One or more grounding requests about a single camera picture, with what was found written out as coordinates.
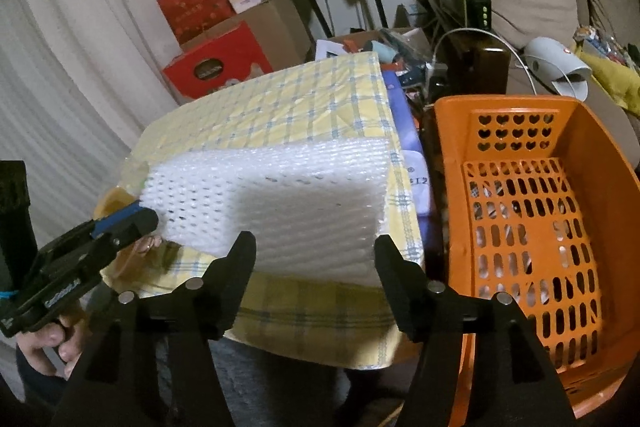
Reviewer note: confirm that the orange plastic basket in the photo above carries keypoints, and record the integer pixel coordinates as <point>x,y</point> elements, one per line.
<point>520,217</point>

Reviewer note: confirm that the red gift box oval label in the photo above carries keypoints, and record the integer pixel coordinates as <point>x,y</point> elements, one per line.
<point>215,67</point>

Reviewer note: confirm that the brown cardboard box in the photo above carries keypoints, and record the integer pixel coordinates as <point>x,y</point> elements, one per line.
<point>280,27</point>

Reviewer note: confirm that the grey fabric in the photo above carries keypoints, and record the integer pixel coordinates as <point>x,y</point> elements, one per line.
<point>280,382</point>

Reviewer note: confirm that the brown sofa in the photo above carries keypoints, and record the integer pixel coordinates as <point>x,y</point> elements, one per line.
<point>545,57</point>

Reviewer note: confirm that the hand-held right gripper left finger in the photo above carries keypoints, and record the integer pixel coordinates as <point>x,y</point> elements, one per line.
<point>235,287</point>

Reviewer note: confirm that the purple package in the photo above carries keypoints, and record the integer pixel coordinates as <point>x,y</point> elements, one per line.
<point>405,127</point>

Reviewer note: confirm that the yellow checked tablecloth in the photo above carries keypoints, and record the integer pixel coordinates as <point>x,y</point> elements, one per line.
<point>275,107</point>

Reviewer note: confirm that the white curtain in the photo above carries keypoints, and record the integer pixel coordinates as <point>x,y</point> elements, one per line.
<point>75,57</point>

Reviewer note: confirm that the white foam net sheet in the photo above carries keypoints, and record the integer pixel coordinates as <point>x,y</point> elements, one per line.
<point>275,207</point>

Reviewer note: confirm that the green black power station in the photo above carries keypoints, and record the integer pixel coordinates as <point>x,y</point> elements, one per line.
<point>462,2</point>

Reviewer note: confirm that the white dome lamp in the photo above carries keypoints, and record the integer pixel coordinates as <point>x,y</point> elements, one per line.
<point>555,62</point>

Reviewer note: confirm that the person's left forearm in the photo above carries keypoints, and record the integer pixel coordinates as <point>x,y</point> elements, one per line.
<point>40,384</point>

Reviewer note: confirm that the yellow cloth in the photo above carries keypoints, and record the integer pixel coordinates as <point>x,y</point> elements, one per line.
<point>615,82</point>

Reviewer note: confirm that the pile of snack packets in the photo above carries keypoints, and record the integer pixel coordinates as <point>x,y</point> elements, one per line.
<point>605,44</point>

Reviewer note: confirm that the cardboard box of clutter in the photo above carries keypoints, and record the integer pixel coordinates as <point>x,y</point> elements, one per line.
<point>380,42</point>

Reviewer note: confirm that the person's left hand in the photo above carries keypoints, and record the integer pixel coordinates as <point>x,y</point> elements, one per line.
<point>45,347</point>

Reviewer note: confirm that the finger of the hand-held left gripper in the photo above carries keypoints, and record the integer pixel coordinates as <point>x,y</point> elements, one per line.
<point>132,229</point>
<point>120,217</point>

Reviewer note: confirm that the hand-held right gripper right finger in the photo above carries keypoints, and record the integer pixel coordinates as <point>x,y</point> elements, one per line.
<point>395,287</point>

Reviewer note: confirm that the dark wooden sofa armrest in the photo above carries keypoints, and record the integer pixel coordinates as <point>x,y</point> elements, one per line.
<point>480,67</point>

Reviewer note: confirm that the red gift box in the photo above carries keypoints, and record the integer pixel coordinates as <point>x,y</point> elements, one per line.
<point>192,7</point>

